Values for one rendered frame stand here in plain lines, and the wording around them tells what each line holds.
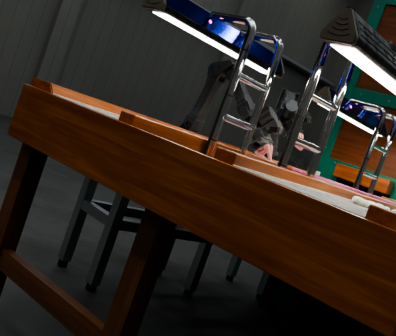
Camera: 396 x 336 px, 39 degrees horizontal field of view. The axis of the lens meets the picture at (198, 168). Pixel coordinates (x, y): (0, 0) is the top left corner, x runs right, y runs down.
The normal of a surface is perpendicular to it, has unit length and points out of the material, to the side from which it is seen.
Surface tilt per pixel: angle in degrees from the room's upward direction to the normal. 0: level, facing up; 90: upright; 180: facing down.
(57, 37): 90
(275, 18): 90
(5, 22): 90
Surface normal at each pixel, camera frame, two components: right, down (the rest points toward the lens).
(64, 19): 0.65, 0.28
